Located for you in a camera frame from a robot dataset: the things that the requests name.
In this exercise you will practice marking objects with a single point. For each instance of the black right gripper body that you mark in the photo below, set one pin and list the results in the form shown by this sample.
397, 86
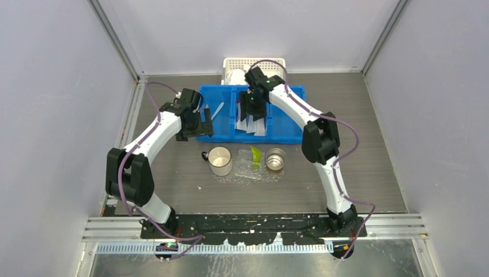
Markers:
254, 103

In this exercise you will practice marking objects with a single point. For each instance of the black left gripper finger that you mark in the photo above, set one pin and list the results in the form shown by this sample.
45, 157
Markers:
207, 124
200, 132

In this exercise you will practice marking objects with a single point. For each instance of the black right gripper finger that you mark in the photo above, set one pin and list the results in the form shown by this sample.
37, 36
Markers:
243, 106
258, 114

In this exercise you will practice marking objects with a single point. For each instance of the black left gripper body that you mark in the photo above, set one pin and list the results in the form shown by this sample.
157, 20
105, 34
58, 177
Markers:
196, 125

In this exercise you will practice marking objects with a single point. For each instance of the white enamel mug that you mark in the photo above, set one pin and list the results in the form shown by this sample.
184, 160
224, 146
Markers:
219, 159

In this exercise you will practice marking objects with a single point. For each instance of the yellow green toothpaste tube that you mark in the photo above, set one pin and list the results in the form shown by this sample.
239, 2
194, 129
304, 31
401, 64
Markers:
256, 157

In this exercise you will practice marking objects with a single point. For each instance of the small metal cup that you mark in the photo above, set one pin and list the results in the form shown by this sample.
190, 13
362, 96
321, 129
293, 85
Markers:
275, 159

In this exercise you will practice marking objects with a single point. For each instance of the clear square textured holder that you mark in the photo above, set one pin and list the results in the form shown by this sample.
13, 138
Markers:
244, 166

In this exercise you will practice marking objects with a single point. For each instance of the clear oval textured tray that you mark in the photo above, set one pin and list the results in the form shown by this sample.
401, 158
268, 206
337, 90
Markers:
270, 176

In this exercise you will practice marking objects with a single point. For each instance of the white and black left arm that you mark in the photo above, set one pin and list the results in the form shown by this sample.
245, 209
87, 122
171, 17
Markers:
128, 170

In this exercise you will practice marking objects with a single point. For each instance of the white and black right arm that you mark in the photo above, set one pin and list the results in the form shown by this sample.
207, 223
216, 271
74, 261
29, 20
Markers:
320, 139

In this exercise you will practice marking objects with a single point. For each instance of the teal cap toothpaste tube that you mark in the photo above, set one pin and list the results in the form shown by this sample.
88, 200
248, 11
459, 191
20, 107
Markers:
251, 126

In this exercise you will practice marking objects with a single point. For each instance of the orange cap toothpaste tube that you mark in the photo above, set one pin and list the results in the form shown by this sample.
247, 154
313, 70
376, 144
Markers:
260, 127

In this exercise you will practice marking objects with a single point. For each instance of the red cap toothpaste tube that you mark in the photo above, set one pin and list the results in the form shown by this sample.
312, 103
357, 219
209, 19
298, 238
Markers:
240, 124

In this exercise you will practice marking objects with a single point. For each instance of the white toothbrush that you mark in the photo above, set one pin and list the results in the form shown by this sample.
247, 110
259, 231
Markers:
220, 106

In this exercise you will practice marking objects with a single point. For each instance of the white perforated basket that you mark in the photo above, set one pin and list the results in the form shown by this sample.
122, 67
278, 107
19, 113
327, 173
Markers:
269, 66

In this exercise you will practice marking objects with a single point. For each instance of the blue three-compartment plastic bin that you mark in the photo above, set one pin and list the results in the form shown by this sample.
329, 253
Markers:
280, 128

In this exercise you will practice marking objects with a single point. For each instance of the white cloths in basket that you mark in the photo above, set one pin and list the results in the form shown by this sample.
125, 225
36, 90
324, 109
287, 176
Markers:
235, 77

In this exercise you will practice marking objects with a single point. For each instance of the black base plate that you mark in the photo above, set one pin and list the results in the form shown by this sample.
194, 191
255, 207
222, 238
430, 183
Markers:
252, 229

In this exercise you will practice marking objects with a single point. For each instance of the perforated metal rail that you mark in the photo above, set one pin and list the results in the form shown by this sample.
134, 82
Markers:
174, 248

